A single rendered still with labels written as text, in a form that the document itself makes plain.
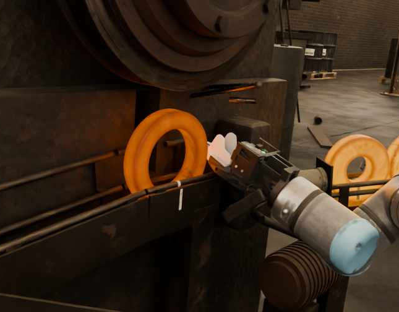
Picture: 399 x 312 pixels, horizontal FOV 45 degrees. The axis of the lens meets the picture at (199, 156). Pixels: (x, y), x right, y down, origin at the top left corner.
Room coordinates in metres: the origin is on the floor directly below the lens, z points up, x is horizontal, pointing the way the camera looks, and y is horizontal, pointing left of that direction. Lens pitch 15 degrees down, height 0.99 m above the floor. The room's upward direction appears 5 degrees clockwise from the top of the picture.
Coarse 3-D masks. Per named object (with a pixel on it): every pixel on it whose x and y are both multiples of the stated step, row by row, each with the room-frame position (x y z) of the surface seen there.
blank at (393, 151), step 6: (390, 144) 1.11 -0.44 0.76; (396, 144) 1.09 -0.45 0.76; (390, 150) 1.09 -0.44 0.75; (396, 150) 1.08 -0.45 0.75; (390, 156) 1.09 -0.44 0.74; (396, 156) 1.08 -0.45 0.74; (390, 162) 1.08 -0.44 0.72; (396, 162) 1.08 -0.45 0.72; (390, 168) 1.08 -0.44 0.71; (396, 168) 1.08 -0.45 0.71; (390, 174) 1.08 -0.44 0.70; (396, 174) 1.08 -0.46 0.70
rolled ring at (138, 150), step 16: (160, 112) 0.84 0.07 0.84; (176, 112) 0.85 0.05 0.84; (144, 128) 0.81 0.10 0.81; (160, 128) 0.82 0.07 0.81; (176, 128) 0.85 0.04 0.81; (192, 128) 0.88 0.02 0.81; (128, 144) 0.80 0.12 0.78; (144, 144) 0.79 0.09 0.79; (192, 144) 0.89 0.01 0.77; (128, 160) 0.79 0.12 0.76; (144, 160) 0.80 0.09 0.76; (192, 160) 0.90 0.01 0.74; (128, 176) 0.79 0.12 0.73; (144, 176) 0.80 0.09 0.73; (176, 176) 0.90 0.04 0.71; (192, 176) 0.89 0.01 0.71
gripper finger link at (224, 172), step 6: (210, 156) 0.91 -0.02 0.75; (210, 162) 0.91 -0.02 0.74; (216, 162) 0.90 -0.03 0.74; (216, 168) 0.89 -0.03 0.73; (222, 168) 0.88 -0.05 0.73; (228, 168) 0.89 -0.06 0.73; (222, 174) 0.87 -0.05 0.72; (228, 174) 0.87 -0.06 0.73; (228, 180) 0.86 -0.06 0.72; (234, 180) 0.87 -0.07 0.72
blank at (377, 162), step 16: (336, 144) 1.07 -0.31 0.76; (352, 144) 1.05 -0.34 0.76; (368, 144) 1.06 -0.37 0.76; (336, 160) 1.04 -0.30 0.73; (368, 160) 1.08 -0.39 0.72; (384, 160) 1.07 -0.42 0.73; (336, 176) 1.05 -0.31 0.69; (368, 176) 1.07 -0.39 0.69; (384, 176) 1.07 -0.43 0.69; (336, 192) 1.05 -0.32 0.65
